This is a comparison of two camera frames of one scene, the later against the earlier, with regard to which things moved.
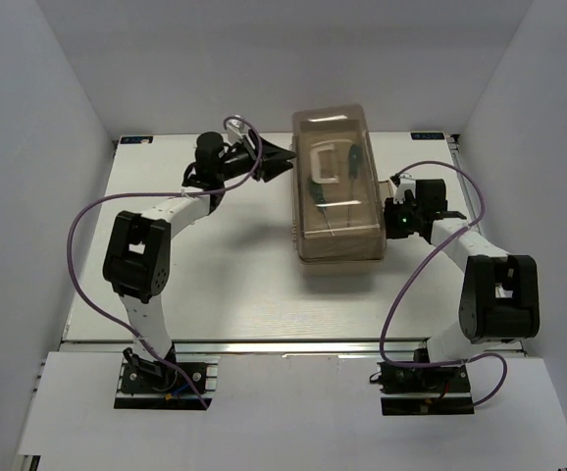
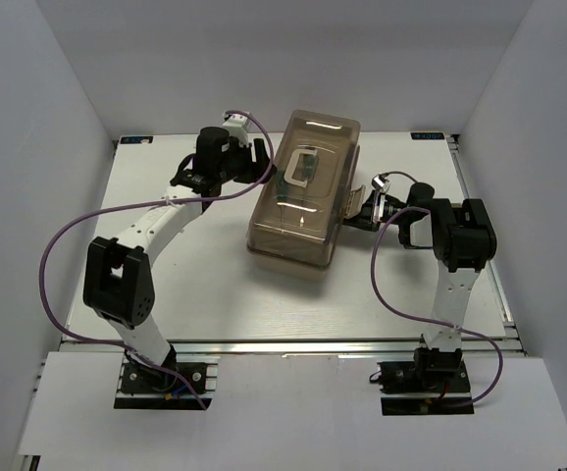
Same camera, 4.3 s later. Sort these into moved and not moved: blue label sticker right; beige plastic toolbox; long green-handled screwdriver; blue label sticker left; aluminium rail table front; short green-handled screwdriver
Moved: beige plastic toolbox; short green-handled screwdriver; long green-handled screwdriver
Not moved: blue label sticker right; aluminium rail table front; blue label sticker left
